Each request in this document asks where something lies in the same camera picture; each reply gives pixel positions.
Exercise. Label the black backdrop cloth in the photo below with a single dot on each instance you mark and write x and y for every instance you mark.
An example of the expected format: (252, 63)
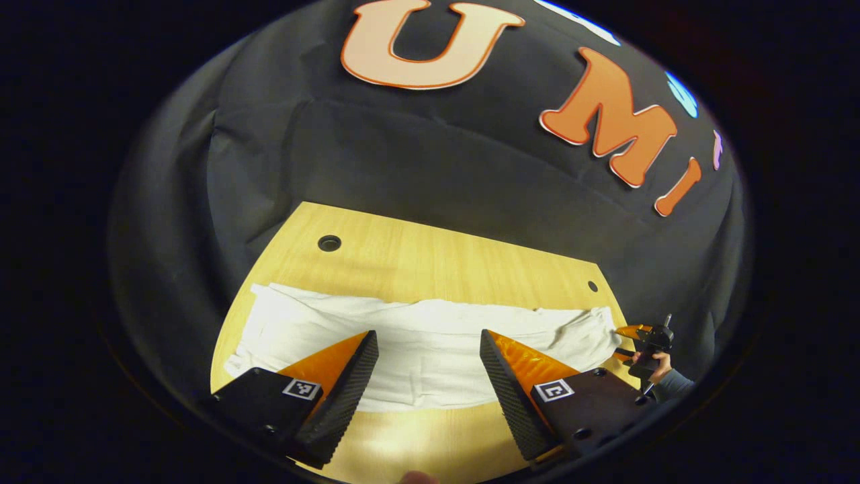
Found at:
(437, 154)

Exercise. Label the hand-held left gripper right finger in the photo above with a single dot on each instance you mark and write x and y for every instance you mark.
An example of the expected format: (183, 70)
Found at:
(514, 403)

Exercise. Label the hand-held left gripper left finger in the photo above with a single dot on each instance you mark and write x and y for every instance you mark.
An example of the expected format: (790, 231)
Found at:
(346, 396)

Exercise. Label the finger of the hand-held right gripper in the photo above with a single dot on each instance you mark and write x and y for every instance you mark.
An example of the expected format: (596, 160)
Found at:
(625, 351)
(635, 331)

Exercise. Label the white jeans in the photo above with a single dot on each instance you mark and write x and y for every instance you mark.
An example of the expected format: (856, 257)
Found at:
(430, 329)

